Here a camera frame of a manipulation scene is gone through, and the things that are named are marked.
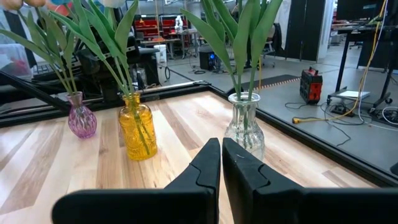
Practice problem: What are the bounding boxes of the white blue artificial tulip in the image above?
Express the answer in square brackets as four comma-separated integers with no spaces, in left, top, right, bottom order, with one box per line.
[71,0,134,97]
[98,0,150,156]
[49,11,131,97]

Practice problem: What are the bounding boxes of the white board on base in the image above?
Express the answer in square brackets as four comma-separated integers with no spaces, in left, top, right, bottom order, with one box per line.
[326,87,371,106]

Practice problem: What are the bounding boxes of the white bin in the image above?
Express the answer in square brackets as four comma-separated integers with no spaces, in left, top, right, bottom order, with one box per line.
[153,44,169,65]

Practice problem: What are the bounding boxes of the purple glass vase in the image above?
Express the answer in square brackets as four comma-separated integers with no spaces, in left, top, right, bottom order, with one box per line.
[66,91,98,139]

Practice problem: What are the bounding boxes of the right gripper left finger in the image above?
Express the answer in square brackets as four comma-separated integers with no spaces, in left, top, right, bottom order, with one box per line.
[51,138,222,224]

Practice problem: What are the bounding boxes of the black standing desk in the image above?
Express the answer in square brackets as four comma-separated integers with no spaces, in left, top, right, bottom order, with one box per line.
[334,23,398,108]

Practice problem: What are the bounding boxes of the yellow glass vase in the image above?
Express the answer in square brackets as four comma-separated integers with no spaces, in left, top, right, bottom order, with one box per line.
[118,92,159,162]

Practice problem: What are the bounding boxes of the clear glass vase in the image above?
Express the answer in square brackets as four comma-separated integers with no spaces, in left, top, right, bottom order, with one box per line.
[224,91,266,161]

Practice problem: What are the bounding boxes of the tall black cabinet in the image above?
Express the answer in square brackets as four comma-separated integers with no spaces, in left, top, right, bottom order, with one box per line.
[284,0,326,63]

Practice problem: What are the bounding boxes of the backlit black keyboard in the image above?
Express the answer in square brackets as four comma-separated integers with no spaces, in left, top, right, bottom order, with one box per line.
[32,58,82,76]

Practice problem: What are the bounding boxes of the clear plastic bin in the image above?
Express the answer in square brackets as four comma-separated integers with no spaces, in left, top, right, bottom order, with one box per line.
[0,42,34,81]

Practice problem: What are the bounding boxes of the red storage shelf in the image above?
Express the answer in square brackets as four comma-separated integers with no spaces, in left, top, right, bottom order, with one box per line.
[132,14,200,40]

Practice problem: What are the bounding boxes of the large black striped-edge floor mat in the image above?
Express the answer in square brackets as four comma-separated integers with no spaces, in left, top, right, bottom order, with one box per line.
[241,73,302,91]

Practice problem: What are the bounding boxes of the red black power box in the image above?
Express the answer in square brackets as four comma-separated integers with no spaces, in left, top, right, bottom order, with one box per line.
[299,66,323,105]

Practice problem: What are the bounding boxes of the yellow extension cord with plug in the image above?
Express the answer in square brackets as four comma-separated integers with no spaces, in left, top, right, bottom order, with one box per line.
[291,0,389,125]

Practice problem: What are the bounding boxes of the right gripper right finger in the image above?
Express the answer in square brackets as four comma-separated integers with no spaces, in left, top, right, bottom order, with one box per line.
[221,138,398,224]

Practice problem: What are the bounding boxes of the pink artificial tulip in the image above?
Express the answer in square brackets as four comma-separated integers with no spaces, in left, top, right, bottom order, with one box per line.
[0,0,72,94]
[18,0,75,94]
[42,14,78,94]

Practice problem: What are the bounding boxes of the black computer tower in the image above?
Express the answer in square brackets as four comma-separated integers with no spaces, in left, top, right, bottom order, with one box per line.
[198,45,222,72]

